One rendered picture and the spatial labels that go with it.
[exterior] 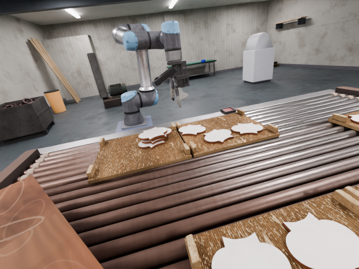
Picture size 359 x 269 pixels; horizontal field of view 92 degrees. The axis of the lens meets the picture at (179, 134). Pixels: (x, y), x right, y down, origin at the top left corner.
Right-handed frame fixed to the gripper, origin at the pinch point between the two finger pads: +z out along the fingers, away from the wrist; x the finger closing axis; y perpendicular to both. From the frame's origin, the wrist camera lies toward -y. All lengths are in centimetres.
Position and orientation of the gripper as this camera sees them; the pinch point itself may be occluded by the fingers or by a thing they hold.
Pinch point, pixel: (175, 104)
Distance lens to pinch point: 88.8
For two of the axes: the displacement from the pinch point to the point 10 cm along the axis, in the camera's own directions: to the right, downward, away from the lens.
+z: 1.2, 9.0, 4.3
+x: -2.4, -3.9, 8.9
